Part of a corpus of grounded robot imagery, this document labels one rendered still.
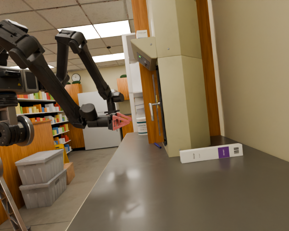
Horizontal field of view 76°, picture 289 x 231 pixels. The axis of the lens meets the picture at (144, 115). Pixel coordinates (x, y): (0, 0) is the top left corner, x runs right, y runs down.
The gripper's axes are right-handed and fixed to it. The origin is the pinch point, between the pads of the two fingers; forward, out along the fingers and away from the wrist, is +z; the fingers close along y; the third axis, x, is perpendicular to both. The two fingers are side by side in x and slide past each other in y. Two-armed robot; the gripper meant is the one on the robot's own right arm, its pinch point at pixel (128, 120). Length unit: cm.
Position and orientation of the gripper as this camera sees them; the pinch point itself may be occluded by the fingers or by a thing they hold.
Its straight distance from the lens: 90.3
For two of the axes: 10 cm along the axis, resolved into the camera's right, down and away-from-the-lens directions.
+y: 0.2, -1.2, 9.9
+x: 0.4, 9.9, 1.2
